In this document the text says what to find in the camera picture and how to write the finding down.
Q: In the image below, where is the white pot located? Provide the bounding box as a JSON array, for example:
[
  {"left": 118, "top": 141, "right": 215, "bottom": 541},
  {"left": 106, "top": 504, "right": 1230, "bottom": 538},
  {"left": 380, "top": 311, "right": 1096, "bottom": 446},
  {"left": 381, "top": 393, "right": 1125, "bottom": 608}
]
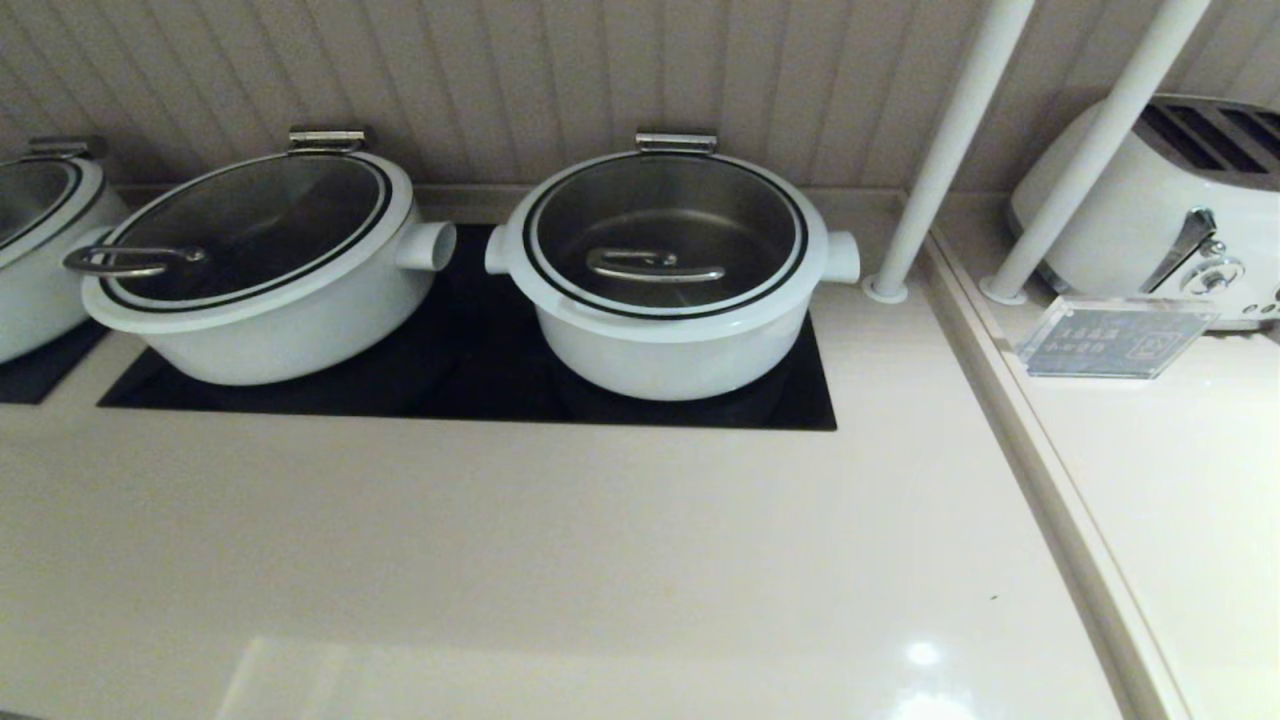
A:
[
  {"left": 80, "top": 215, "right": 458, "bottom": 387},
  {"left": 485, "top": 225, "right": 861, "bottom": 403},
  {"left": 0, "top": 185, "right": 131, "bottom": 363}
]

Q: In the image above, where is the black glass cooktop panel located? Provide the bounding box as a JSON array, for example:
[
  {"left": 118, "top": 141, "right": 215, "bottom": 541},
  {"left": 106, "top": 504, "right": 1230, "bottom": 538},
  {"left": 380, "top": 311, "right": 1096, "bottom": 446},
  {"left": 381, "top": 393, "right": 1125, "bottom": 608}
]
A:
[
  {"left": 97, "top": 222, "right": 838, "bottom": 432},
  {"left": 0, "top": 320, "right": 111, "bottom": 405}
]

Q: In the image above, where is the white round pole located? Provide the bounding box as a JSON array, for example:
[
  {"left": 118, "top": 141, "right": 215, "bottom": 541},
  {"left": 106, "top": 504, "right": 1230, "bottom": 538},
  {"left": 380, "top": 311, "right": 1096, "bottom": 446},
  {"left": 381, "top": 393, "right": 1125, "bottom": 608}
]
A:
[
  {"left": 865, "top": 0, "right": 1036, "bottom": 304},
  {"left": 980, "top": 0, "right": 1211, "bottom": 306}
]

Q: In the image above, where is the clear acrylic sign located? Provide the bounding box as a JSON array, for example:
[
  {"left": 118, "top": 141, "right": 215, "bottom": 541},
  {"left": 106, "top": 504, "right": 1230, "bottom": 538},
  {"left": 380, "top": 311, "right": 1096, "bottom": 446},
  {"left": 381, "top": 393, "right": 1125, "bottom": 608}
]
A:
[{"left": 1017, "top": 295, "right": 1221, "bottom": 380}]

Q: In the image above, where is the white toaster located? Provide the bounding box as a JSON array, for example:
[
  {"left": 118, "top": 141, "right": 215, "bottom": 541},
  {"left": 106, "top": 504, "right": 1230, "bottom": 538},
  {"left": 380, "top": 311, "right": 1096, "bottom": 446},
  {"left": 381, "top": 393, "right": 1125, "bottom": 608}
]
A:
[{"left": 1008, "top": 95, "right": 1280, "bottom": 333}]

